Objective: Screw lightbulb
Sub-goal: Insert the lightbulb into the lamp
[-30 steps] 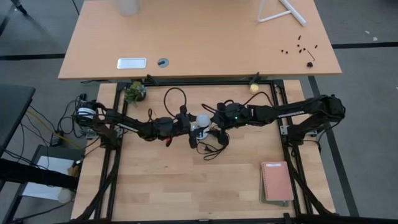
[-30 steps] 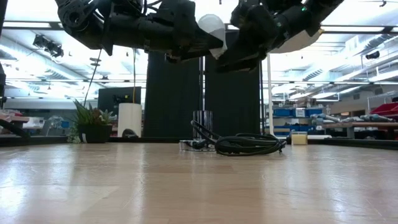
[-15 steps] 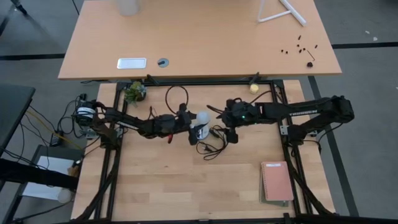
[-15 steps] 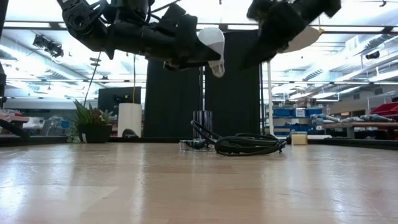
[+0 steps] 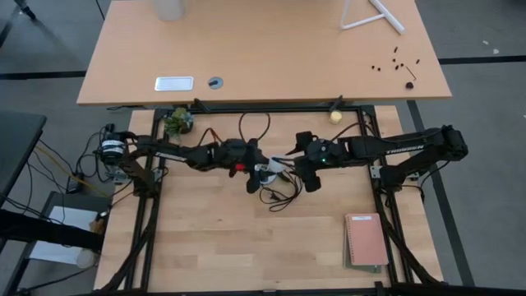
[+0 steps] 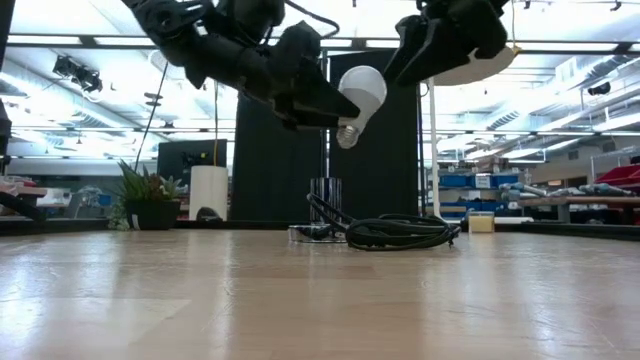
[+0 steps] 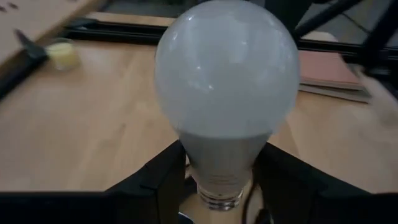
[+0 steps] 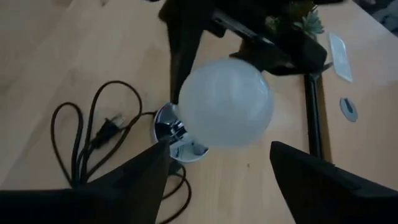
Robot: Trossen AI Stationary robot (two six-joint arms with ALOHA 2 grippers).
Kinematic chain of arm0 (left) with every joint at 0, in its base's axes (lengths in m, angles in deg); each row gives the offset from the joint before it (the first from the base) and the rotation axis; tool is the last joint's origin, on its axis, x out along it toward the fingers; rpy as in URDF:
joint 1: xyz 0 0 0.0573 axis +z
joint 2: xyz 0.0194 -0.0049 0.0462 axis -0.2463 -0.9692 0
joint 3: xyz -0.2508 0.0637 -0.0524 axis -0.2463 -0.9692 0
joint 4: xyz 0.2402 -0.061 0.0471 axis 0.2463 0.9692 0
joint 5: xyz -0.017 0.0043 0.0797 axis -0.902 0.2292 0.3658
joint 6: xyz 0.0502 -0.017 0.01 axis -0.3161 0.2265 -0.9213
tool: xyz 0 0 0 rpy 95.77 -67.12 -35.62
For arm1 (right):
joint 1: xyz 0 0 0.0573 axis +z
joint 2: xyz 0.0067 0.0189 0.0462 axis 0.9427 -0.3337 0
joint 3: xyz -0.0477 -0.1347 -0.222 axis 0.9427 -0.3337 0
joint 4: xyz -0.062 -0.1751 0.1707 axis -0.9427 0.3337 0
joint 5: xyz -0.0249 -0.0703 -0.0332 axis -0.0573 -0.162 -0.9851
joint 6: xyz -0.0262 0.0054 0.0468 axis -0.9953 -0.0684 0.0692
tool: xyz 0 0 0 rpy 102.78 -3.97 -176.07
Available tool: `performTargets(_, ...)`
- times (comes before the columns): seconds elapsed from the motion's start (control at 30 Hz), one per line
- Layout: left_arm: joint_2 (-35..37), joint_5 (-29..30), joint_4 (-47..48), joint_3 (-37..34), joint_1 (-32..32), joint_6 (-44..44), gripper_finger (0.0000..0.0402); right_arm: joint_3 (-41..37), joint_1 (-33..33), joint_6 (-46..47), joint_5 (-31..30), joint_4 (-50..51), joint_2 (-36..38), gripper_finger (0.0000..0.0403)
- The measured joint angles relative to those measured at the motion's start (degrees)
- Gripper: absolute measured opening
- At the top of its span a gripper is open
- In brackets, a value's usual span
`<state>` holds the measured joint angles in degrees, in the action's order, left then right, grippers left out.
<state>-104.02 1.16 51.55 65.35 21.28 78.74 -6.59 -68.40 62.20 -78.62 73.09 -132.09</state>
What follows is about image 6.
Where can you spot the black table frame rail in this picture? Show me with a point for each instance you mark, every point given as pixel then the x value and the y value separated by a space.
pixel 75 225

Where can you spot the black ceiling-mounted camera rig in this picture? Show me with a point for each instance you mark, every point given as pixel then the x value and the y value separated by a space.
pixel 77 75

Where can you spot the blue storage bin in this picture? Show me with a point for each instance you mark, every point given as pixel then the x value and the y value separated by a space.
pixel 455 181
pixel 506 180
pixel 475 205

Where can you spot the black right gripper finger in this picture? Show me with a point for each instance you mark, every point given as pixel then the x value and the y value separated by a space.
pixel 412 35
pixel 440 55

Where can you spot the white cylinder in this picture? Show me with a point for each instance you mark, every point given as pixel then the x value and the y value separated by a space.
pixel 208 192

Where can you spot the black monitor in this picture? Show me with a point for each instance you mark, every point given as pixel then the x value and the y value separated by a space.
pixel 180 157

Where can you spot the succulent plant in black pot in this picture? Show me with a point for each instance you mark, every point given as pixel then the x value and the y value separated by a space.
pixel 150 200

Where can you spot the white round side table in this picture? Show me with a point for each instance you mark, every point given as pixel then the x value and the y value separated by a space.
pixel 433 150

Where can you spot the white LED lightbulb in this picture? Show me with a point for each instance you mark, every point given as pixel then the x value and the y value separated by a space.
pixel 362 95

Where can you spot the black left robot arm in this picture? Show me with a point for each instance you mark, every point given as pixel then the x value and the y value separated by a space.
pixel 170 25

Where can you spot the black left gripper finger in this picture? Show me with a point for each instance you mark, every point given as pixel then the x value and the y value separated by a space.
pixel 310 122
pixel 320 97

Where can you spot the red storage bin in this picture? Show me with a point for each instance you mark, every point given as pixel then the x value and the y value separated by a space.
pixel 620 176

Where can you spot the chrome lamp base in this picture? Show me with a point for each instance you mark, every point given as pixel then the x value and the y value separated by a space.
pixel 325 200

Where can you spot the wooden workbench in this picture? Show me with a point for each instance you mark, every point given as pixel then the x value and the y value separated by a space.
pixel 580 202

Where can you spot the small black ceiling camera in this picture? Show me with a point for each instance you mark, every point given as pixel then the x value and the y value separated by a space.
pixel 599 89

